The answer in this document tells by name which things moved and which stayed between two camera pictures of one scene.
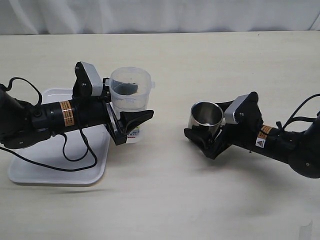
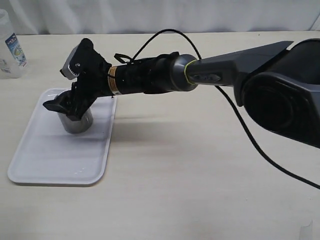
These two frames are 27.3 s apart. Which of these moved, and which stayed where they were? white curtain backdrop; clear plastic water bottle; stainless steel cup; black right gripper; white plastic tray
Moved: black right gripper; clear plastic water bottle; stainless steel cup
Stayed: white plastic tray; white curtain backdrop
